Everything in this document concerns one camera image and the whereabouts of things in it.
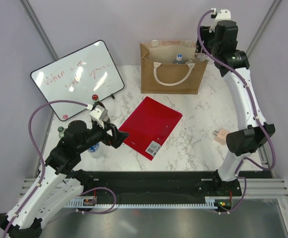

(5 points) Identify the purple cable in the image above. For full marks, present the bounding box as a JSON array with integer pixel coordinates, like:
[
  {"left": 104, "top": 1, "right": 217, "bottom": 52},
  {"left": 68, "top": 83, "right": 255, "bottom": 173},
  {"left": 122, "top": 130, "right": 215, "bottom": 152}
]
[
  {"left": 3, "top": 99, "right": 92, "bottom": 238},
  {"left": 197, "top": 8, "right": 276, "bottom": 214}
]

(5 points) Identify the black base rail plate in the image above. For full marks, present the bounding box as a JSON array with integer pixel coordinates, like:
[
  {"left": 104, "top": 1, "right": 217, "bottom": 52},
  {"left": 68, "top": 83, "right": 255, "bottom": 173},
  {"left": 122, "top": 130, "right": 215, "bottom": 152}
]
[{"left": 57, "top": 170, "right": 271, "bottom": 199}]

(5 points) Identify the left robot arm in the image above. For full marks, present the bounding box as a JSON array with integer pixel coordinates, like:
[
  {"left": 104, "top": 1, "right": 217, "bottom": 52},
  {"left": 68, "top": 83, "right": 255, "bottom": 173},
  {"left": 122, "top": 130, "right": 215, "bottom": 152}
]
[{"left": 0, "top": 120, "right": 128, "bottom": 238}]

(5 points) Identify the green cap glass bottle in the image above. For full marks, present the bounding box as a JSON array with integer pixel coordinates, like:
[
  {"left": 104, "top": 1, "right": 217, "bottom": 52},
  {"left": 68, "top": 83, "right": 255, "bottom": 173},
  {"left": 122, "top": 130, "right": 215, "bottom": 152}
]
[{"left": 58, "top": 126, "right": 66, "bottom": 139}]

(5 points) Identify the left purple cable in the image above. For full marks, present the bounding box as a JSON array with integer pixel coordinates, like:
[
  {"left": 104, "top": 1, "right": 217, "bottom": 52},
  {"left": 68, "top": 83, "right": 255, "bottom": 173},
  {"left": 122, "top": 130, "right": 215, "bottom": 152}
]
[{"left": 3, "top": 99, "right": 92, "bottom": 238}]

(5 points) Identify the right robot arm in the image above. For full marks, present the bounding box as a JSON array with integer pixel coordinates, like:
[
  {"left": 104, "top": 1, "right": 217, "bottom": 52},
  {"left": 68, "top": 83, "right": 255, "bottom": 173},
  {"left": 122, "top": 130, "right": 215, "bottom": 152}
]
[{"left": 196, "top": 20, "right": 276, "bottom": 195}]

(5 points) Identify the clear glass bottle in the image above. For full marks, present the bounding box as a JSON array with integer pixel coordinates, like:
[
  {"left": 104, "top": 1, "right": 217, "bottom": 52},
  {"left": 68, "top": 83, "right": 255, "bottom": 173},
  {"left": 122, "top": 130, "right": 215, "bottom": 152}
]
[{"left": 196, "top": 54, "right": 207, "bottom": 61}]

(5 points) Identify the jute canvas tote bag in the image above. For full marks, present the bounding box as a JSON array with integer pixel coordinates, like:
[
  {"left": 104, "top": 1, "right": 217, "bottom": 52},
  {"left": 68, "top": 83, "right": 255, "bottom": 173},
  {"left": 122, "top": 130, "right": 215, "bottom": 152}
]
[{"left": 140, "top": 40, "right": 208, "bottom": 94}]

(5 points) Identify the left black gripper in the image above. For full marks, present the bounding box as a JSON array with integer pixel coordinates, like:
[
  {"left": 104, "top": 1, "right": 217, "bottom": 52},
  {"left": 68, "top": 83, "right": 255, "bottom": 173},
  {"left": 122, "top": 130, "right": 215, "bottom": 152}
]
[{"left": 77, "top": 118, "right": 129, "bottom": 153}]

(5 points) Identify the blue label plastic bottle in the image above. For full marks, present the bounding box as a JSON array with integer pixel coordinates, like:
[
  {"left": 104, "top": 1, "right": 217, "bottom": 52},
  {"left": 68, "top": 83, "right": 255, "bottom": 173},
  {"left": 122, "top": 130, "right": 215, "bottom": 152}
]
[
  {"left": 173, "top": 54, "right": 184, "bottom": 64},
  {"left": 88, "top": 143, "right": 103, "bottom": 159}
]

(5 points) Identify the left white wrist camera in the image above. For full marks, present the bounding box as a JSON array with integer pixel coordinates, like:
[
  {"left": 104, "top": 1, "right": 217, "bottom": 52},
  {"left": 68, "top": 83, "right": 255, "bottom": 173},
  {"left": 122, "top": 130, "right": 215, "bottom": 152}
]
[{"left": 87, "top": 104, "right": 109, "bottom": 128}]

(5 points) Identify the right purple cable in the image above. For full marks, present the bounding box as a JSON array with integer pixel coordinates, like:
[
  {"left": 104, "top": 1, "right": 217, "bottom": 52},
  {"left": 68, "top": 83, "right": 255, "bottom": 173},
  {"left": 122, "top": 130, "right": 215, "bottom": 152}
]
[{"left": 197, "top": 8, "right": 276, "bottom": 214}]

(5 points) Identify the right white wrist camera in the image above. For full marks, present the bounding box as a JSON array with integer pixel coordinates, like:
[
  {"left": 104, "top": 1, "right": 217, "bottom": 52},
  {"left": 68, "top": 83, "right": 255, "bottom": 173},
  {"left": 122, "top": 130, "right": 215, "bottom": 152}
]
[{"left": 210, "top": 8, "right": 231, "bottom": 20}]

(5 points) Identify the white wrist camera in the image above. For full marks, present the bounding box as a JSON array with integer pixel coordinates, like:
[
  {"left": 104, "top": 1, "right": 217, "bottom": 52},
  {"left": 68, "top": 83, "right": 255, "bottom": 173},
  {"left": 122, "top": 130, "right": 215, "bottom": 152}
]
[
  {"left": 87, "top": 104, "right": 109, "bottom": 128},
  {"left": 210, "top": 8, "right": 231, "bottom": 20}
]

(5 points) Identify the pink cube power adapter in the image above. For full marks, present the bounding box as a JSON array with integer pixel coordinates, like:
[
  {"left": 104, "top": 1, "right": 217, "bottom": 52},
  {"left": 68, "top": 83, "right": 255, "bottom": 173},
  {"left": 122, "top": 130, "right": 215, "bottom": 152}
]
[{"left": 213, "top": 128, "right": 229, "bottom": 145}]

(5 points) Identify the aluminium frame rail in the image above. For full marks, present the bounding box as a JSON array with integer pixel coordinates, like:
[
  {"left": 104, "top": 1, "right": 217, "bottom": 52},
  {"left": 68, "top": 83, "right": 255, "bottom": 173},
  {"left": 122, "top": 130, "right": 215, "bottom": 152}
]
[{"left": 234, "top": 64, "right": 271, "bottom": 172}]

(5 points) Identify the red cap cola bottle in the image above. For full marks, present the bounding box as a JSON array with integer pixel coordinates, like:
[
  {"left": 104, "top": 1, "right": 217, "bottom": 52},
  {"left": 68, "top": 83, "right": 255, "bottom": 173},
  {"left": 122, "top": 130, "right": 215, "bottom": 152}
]
[{"left": 92, "top": 94, "right": 101, "bottom": 105}]

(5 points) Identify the white dry-erase board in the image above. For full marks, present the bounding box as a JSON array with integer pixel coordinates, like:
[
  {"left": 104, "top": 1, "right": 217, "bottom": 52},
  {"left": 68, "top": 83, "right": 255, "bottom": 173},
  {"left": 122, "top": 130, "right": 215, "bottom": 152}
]
[{"left": 30, "top": 40, "right": 125, "bottom": 121}]

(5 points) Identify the white slotted cable duct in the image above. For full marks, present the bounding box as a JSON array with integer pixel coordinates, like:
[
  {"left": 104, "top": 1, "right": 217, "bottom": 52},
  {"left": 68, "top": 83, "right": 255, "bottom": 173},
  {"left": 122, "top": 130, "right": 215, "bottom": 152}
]
[{"left": 64, "top": 197, "right": 232, "bottom": 209}]

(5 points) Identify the red plastic folder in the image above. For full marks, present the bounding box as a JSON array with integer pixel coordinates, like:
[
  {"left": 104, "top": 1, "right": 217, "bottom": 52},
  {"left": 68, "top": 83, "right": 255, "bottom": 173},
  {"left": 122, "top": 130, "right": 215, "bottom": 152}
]
[{"left": 119, "top": 97, "right": 182, "bottom": 161}]

